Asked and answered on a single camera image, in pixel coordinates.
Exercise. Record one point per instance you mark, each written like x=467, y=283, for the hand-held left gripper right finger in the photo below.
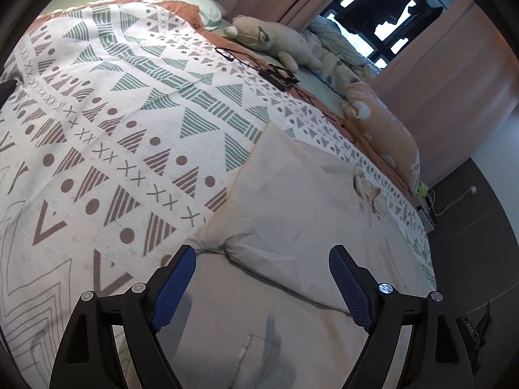
x=349, y=287

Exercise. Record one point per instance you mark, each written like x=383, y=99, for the white bedside table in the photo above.
x=427, y=215

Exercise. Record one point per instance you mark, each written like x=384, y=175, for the black power strip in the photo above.
x=472, y=326

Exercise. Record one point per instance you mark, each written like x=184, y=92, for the black cloth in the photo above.
x=6, y=91

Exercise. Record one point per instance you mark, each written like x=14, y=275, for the orange printed pillow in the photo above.
x=385, y=129

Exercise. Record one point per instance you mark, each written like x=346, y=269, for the light green bed sheet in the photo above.
x=316, y=89

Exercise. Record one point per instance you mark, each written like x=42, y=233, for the light green pillow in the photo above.
x=190, y=0

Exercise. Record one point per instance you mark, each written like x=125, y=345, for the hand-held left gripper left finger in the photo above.
x=174, y=287

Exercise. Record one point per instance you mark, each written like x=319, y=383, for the dark hanging clothes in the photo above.
x=381, y=0

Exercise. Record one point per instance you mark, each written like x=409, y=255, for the crumpled light blue quilt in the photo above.
x=336, y=40

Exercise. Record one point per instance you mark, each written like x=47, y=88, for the beige plush toy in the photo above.
x=259, y=34

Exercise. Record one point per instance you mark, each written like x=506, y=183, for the white charger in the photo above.
x=473, y=191

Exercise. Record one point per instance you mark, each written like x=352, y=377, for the patterned white blanket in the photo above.
x=121, y=129

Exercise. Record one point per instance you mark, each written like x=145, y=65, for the yellow-green item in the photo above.
x=421, y=189

